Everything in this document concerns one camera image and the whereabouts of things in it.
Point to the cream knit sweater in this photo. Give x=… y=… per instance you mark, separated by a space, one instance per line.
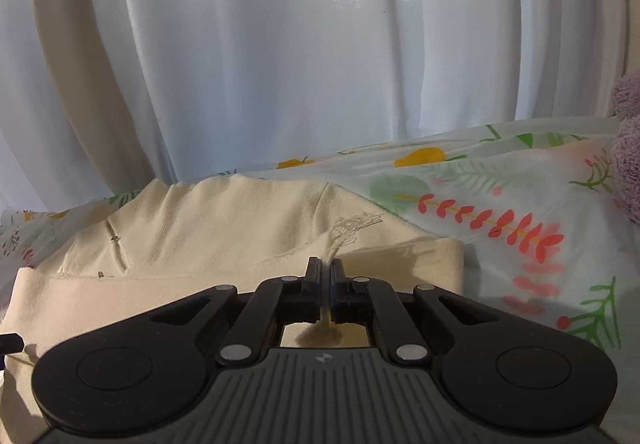
x=174 y=240

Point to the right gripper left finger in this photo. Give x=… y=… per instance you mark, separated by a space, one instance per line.
x=275 y=303

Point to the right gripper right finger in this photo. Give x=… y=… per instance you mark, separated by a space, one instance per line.
x=374 y=305

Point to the beige curtain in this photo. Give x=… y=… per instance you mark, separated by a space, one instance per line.
x=90 y=96

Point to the purple plush toy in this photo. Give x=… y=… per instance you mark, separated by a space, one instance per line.
x=626 y=147

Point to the white sheer curtain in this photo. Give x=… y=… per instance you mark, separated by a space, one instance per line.
x=216 y=85

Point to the floral plastic bed cover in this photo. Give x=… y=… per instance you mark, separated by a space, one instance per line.
x=534 y=206

